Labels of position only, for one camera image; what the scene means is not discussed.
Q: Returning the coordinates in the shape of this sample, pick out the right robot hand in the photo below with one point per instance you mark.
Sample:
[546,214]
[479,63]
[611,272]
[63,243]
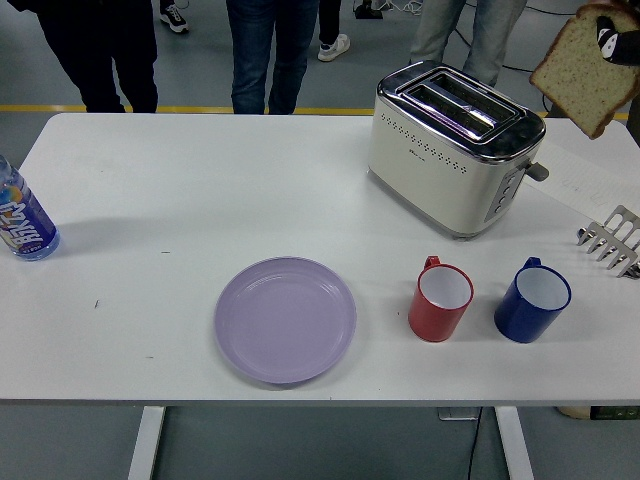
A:
[617,47]

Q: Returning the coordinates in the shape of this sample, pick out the bread slice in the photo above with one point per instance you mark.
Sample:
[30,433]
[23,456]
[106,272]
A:
[580,75]

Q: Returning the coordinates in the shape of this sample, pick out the grey toaster lever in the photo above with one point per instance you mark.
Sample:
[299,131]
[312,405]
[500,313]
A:
[539,171]

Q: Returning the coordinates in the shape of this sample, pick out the purple round plate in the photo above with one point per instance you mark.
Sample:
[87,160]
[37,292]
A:
[285,320]

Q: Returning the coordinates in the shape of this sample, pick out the person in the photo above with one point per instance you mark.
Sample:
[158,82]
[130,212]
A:
[334,47]
[487,45]
[559,107]
[100,50]
[260,50]
[173,17]

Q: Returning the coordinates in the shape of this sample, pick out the metal toast rack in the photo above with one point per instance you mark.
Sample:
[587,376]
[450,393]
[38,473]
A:
[612,240]

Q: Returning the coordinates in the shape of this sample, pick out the cream and chrome toaster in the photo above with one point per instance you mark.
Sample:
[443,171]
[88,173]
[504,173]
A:
[440,185]

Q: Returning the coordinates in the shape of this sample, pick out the black power strip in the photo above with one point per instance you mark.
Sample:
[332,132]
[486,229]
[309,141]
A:
[369,13]

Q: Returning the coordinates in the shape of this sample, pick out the blue enamel mug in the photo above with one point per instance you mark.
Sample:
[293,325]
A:
[517,320]

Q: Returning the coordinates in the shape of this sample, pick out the red enamel mug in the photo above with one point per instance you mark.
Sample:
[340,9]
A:
[430,320]

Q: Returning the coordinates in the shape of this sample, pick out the black table control panel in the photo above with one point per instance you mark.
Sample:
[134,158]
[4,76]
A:
[615,413]

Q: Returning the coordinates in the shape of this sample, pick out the beige rounded object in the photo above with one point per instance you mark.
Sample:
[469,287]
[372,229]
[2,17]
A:
[574,413]

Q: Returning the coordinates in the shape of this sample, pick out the white table leg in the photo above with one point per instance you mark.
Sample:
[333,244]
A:
[146,445]
[514,445]

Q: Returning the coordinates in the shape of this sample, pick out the blue label water bottle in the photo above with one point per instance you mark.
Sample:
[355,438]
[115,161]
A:
[25,220]

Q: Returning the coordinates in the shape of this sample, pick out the grey table bracket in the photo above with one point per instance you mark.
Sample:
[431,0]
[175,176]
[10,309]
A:
[455,414]

